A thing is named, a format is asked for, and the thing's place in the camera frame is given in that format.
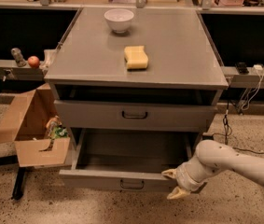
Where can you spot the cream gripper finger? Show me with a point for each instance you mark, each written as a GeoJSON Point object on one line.
{"type": "Point", "coordinates": [178, 193]}
{"type": "Point", "coordinates": [171, 173]}

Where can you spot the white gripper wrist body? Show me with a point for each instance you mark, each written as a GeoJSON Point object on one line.
{"type": "Point", "coordinates": [184, 178]}

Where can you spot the grey drawer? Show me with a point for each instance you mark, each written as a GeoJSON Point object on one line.
{"type": "Point", "coordinates": [127, 160]}
{"type": "Point", "coordinates": [124, 116]}

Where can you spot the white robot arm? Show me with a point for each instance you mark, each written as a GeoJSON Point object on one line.
{"type": "Point", "coordinates": [209, 159]}

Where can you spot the grey top drawer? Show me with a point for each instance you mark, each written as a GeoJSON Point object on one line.
{"type": "Point", "coordinates": [124, 116]}

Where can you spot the grey drawer cabinet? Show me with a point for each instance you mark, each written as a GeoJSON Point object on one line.
{"type": "Point", "coordinates": [161, 75]}

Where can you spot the black power adapter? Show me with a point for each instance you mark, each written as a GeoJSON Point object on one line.
{"type": "Point", "coordinates": [207, 137]}

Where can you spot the yellow sponge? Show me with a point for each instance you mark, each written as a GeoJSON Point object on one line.
{"type": "Point", "coordinates": [135, 57]}

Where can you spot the black phone on shelf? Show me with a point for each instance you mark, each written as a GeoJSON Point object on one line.
{"type": "Point", "coordinates": [242, 68]}

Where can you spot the green snack package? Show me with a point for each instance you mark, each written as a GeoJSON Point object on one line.
{"type": "Point", "coordinates": [55, 129]}

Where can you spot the black table leg base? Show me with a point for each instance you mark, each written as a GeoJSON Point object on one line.
{"type": "Point", "coordinates": [17, 192]}

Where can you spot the brown cardboard box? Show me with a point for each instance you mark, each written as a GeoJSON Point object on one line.
{"type": "Point", "coordinates": [25, 125]}

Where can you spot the white ceramic bowl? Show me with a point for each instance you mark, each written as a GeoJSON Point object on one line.
{"type": "Point", "coordinates": [119, 20]}

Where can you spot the red apple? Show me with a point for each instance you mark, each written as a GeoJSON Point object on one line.
{"type": "Point", "coordinates": [33, 61]}

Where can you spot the small grey figurine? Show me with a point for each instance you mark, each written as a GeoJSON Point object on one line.
{"type": "Point", "coordinates": [20, 61]}

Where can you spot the white charger with cable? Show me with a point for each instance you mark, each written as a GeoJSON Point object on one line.
{"type": "Point", "coordinates": [249, 94]}

